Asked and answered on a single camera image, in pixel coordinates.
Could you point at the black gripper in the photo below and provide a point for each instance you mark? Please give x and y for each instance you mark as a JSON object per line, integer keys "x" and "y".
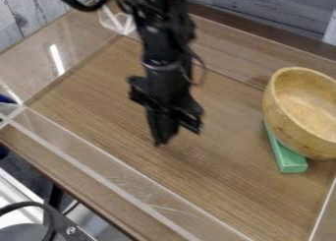
{"x": 162, "y": 92}

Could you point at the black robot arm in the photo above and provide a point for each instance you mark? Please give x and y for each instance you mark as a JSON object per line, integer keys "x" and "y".
{"x": 164, "y": 26}

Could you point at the brown wooden bowl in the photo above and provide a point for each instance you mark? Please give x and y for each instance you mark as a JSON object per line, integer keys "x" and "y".
{"x": 298, "y": 106}

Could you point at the green rectangular block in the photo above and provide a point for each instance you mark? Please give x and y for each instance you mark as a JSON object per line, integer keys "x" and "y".
{"x": 289, "y": 161}

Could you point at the black table leg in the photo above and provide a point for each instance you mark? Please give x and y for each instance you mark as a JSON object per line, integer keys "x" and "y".
{"x": 54, "y": 197}

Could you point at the blue object at edge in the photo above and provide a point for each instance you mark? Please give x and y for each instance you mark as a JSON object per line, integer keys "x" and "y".
{"x": 5, "y": 99}

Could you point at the clear acrylic barrier wall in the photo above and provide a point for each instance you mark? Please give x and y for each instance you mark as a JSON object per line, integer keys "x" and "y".
{"x": 209, "y": 187}

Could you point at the clear acrylic corner bracket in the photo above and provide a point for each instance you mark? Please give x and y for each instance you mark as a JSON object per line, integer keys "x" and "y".
{"x": 118, "y": 22}

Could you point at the black metal bracket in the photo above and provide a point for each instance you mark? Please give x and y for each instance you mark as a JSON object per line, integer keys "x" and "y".
{"x": 60, "y": 226}

